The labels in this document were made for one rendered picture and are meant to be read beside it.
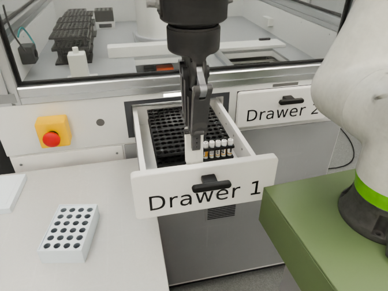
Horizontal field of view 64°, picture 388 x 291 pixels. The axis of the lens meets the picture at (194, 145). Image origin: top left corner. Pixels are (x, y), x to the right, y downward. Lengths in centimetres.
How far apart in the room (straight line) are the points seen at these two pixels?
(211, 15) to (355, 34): 30
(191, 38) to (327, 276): 40
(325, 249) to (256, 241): 79
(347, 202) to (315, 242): 10
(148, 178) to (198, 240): 70
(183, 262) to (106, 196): 62
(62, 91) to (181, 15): 50
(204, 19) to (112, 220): 49
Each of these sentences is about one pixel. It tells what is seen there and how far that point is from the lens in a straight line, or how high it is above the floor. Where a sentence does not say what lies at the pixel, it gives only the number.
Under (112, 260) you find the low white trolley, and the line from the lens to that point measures 67.
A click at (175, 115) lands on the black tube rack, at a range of 83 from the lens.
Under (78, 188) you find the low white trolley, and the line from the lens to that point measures 85.
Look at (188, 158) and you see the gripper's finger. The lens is 54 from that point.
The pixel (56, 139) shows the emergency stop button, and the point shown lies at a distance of 83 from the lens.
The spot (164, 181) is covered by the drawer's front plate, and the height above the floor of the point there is 91.
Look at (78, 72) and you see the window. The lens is 85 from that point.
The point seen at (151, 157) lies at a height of 84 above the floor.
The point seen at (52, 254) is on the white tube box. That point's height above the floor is 79.
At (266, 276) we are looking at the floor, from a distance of 158.
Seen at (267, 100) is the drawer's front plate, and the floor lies 90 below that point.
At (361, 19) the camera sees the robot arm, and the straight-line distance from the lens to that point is 63.
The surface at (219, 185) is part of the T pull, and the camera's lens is 58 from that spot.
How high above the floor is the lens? 129
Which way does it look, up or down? 33 degrees down
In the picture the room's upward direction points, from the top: straight up
